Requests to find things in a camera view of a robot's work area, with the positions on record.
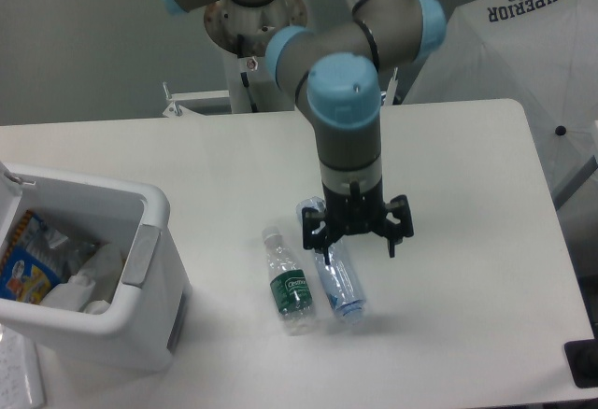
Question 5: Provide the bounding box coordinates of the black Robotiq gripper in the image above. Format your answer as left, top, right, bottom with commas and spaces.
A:
301, 180, 414, 265

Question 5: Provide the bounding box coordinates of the crushed clear blue bottle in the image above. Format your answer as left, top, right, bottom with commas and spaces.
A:
295, 196, 367, 326

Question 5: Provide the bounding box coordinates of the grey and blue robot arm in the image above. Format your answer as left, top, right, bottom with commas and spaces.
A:
163, 0, 447, 254

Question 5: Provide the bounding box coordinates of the white trash can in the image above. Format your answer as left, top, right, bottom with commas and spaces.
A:
1, 163, 192, 371

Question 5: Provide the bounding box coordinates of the clear bottle with green label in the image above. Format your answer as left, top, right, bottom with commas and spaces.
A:
262, 226, 316, 335

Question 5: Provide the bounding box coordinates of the white Superior umbrella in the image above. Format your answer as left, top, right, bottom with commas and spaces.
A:
405, 0, 597, 189

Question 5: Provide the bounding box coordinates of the white crumpled tissue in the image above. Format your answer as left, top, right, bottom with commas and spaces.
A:
40, 244, 124, 315

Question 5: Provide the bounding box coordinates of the black device at table edge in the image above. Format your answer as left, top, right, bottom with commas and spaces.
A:
564, 339, 597, 388

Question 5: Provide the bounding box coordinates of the silver crumpled wrapper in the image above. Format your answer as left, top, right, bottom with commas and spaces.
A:
25, 224, 99, 281

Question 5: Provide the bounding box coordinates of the blue snack bag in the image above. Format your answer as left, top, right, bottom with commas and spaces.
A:
1, 210, 61, 304

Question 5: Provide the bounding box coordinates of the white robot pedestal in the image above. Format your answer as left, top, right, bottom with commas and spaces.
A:
161, 0, 309, 119

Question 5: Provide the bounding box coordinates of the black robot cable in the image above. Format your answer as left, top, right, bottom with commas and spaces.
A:
235, 33, 260, 114

